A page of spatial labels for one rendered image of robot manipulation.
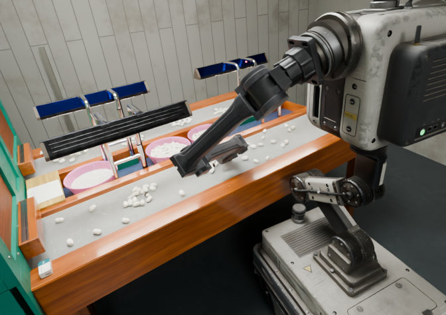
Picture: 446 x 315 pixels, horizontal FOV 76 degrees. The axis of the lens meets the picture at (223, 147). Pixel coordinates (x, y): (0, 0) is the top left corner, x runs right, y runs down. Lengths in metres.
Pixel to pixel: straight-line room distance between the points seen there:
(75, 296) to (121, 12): 2.43
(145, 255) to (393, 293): 0.96
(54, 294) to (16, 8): 2.38
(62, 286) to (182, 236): 0.44
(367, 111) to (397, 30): 0.19
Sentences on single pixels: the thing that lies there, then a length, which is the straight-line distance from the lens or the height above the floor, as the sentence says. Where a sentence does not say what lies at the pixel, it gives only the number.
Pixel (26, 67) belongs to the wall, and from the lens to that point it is 3.09.
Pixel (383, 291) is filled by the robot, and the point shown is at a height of 0.47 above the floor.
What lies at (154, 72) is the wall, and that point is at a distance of 3.12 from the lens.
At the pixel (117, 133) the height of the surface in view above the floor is 1.07.
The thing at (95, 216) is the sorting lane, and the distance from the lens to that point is 1.37.
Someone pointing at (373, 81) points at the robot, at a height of 1.32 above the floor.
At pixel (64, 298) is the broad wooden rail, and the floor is 0.67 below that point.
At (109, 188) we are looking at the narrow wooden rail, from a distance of 1.49.
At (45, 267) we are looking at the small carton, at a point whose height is 0.78.
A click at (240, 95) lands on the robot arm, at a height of 1.30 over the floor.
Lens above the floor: 1.52
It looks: 28 degrees down
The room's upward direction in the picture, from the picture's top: 6 degrees counter-clockwise
